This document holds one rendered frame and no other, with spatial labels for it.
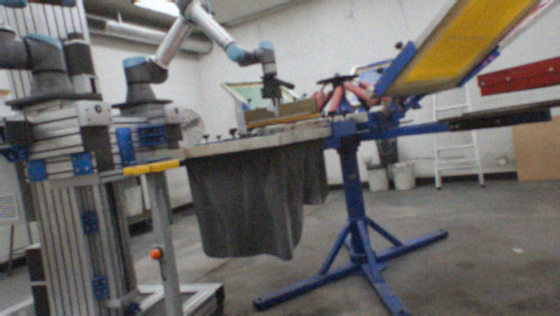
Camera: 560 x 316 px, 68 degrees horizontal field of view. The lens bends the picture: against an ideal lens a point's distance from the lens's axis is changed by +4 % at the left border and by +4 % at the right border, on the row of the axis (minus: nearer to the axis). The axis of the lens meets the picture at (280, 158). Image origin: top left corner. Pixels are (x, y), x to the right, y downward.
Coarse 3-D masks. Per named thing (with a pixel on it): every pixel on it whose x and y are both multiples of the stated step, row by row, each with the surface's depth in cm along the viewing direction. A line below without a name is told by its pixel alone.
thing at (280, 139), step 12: (300, 132) 147; (312, 132) 157; (324, 132) 167; (216, 144) 145; (228, 144) 142; (240, 144) 140; (252, 144) 137; (264, 144) 135; (276, 144) 133; (156, 156) 160; (180, 156) 154; (192, 156) 151
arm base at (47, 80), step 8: (32, 72) 154; (40, 72) 153; (48, 72) 154; (56, 72) 155; (64, 72) 158; (32, 80) 155; (40, 80) 153; (48, 80) 153; (56, 80) 154; (64, 80) 157; (32, 88) 153; (40, 88) 152; (48, 88) 152; (56, 88) 153; (64, 88) 155; (72, 88) 159
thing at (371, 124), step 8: (368, 112) 240; (376, 112) 239; (368, 120) 240; (376, 120) 239; (384, 120) 242; (392, 120) 265; (360, 128) 299; (368, 128) 241; (376, 128) 239; (384, 128) 242; (328, 136) 240
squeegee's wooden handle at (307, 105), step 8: (280, 104) 194; (288, 104) 191; (296, 104) 189; (304, 104) 187; (312, 104) 185; (248, 112) 203; (256, 112) 201; (264, 112) 198; (272, 112) 196; (280, 112) 194; (288, 112) 192; (296, 112) 190; (304, 112) 188; (312, 112) 186; (248, 120) 204; (256, 120) 201
